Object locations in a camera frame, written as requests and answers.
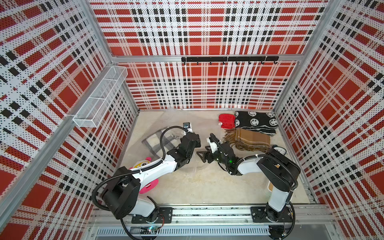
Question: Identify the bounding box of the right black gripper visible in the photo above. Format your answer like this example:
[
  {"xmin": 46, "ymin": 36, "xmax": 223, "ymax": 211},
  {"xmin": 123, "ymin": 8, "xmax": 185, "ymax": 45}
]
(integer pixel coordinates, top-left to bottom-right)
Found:
[{"xmin": 196, "ymin": 146, "xmax": 229, "ymax": 167}]

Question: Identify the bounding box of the clear plastic vacuum bag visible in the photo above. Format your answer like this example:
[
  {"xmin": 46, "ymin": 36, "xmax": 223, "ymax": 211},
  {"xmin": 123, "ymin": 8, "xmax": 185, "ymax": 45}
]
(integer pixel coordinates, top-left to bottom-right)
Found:
[{"xmin": 140, "ymin": 107, "xmax": 223, "ymax": 178}]

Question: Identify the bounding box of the cream grey plaid scarf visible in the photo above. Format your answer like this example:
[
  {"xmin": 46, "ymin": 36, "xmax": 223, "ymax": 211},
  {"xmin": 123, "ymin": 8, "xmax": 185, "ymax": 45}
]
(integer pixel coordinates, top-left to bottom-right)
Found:
[{"xmin": 142, "ymin": 128, "xmax": 181, "ymax": 159}]

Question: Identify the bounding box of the brown plaid scarf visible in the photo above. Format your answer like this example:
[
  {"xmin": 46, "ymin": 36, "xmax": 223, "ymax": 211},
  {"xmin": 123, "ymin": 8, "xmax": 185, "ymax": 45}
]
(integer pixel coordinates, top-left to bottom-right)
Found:
[{"xmin": 224, "ymin": 128, "xmax": 271, "ymax": 153}]

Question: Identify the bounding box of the red knitted scarf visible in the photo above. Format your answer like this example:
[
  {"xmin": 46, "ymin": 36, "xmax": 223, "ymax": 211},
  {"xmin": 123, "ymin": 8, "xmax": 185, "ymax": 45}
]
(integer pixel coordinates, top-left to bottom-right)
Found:
[{"xmin": 219, "ymin": 114, "xmax": 236, "ymax": 130}]

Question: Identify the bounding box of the black smiley face scarf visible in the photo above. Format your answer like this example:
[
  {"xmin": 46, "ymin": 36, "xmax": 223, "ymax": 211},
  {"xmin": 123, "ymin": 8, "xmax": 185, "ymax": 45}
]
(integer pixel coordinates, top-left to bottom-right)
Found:
[{"xmin": 235, "ymin": 111, "xmax": 278, "ymax": 136}]

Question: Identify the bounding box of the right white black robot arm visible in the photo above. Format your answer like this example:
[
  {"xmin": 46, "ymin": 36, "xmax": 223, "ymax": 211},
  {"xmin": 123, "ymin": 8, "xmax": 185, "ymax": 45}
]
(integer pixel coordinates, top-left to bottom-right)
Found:
[{"xmin": 197, "ymin": 143, "xmax": 301, "ymax": 214}]

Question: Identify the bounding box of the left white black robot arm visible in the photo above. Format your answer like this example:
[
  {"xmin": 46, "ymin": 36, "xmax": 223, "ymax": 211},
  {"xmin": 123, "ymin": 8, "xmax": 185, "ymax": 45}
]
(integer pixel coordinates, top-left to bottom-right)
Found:
[{"xmin": 91, "ymin": 122, "xmax": 201, "ymax": 223}]

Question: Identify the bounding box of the pink panda toy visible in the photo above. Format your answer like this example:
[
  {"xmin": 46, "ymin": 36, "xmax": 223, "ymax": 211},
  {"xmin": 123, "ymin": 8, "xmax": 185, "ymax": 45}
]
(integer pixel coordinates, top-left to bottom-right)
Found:
[{"xmin": 128, "ymin": 156, "xmax": 159, "ymax": 195}]

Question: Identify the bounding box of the wooden board with blue print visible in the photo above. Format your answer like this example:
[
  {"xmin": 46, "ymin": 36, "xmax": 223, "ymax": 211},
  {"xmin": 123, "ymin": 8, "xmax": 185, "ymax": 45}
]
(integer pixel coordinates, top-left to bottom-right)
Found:
[{"xmin": 267, "ymin": 182, "xmax": 274, "ymax": 193}]

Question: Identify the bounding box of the teal alarm clock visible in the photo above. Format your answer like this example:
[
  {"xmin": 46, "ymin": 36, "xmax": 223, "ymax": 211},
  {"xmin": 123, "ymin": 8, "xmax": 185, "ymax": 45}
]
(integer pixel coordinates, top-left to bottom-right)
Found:
[{"xmin": 273, "ymin": 145, "xmax": 287, "ymax": 156}]

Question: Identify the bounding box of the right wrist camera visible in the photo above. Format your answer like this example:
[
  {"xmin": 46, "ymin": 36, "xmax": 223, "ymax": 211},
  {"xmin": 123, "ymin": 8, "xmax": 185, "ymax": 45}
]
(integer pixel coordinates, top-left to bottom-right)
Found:
[{"xmin": 207, "ymin": 137, "xmax": 219, "ymax": 154}]

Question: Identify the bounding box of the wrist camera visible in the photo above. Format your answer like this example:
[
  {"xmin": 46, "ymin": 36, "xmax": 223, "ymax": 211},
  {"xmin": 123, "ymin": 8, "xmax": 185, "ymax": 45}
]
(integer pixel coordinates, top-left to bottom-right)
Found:
[
  {"xmin": 207, "ymin": 137, "xmax": 219, "ymax": 154},
  {"xmin": 183, "ymin": 122, "xmax": 193, "ymax": 133}
]

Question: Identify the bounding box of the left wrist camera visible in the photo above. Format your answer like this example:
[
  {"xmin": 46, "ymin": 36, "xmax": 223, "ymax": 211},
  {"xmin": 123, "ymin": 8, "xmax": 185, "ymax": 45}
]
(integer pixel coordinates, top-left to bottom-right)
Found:
[{"xmin": 183, "ymin": 122, "xmax": 193, "ymax": 133}]

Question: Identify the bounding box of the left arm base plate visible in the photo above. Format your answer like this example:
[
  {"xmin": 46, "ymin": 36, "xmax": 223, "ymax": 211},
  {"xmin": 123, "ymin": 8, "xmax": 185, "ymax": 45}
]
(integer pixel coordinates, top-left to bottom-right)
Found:
[{"xmin": 131, "ymin": 207, "xmax": 173, "ymax": 224}]

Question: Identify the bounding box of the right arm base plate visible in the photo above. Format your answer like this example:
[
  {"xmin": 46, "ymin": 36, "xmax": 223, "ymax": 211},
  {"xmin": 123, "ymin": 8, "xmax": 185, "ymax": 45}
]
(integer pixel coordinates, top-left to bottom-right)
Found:
[{"xmin": 251, "ymin": 206, "xmax": 293, "ymax": 224}]

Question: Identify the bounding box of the black wall hook rail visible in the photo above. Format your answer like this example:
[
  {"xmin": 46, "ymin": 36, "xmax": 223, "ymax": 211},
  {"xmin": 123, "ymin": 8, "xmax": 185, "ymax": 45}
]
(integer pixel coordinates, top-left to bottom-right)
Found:
[{"xmin": 181, "ymin": 56, "xmax": 280, "ymax": 63}]

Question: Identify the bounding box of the white wire mesh basket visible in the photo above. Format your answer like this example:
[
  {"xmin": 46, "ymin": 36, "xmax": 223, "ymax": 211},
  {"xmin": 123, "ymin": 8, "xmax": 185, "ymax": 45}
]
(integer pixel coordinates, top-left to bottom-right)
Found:
[{"xmin": 73, "ymin": 66, "xmax": 128, "ymax": 128}]

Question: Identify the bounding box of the aluminium front rail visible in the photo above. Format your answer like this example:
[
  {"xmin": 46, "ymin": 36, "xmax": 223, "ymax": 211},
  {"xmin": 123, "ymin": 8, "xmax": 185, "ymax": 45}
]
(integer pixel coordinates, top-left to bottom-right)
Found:
[{"xmin": 84, "ymin": 204, "xmax": 343, "ymax": 240}]

